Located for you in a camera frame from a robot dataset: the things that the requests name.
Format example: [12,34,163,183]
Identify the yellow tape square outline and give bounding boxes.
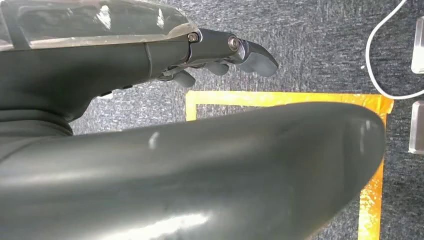
[184,90,395,240]

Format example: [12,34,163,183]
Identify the ribbed grey left arm sleeve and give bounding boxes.
[0,108,74,160]

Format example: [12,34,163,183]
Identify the clear acrylic block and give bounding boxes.
[410,16,424,74]
[408,100,424,156]

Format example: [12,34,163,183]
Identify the white cable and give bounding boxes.
[364,0,424,101]

